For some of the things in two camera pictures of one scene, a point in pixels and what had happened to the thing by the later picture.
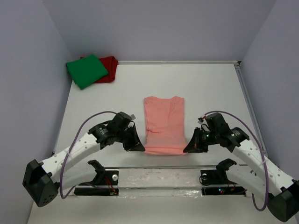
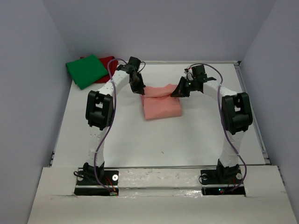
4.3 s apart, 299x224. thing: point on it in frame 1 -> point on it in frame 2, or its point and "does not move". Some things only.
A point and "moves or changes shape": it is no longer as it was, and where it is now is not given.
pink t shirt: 164,124 moves or changes shape
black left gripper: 138,147 -> 138,89
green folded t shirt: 85,71 does not move
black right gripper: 190,148 -> 180,91
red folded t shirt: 110,64 does not move
